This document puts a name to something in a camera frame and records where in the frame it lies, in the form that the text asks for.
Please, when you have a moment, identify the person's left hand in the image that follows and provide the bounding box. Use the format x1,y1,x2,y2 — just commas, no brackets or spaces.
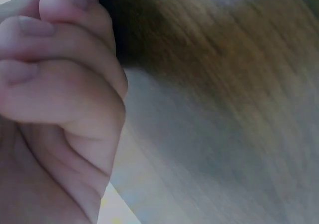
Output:
0,0,129,224

